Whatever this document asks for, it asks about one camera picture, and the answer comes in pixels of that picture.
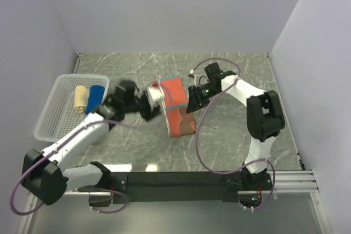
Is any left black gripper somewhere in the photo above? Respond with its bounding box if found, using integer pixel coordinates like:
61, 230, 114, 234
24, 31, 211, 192
124, 86, 162, 122

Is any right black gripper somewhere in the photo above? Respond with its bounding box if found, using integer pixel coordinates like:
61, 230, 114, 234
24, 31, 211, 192
186, 84, 220, 115

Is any brown orange bear towel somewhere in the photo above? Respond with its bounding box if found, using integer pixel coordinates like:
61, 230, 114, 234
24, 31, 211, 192
159, 76, 196, 137

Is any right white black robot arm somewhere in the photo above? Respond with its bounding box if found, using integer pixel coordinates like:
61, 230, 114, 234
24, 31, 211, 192
186, 62, 285, 190

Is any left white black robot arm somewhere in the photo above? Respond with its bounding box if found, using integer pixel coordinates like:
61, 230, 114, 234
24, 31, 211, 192
20, 80, 165, 205

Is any rolled blue towel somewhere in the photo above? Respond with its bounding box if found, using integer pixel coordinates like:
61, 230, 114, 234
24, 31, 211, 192
85, 85, 105, 115

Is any rolled beige towel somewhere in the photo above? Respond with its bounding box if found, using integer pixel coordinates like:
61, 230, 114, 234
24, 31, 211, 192
74, 85, 89, 113

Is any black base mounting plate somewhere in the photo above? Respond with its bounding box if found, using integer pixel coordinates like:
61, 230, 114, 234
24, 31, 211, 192
77, 171, 274, 208

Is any white plastic basket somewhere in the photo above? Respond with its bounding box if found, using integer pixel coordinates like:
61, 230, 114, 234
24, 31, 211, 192
33, 74, 110, 142

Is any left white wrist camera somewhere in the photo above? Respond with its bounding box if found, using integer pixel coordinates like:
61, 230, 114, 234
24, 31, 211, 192
145, 81, 166, 109

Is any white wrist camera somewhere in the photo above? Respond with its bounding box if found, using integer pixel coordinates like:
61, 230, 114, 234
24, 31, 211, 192
145, 81, 166, 109
188, 69, 207, 86

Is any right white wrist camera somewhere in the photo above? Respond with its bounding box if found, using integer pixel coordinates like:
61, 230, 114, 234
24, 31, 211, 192
188, 69, 207, 86

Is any aluminium rail frame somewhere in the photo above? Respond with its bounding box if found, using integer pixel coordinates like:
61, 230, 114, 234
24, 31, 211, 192
16, 52, 330, 234

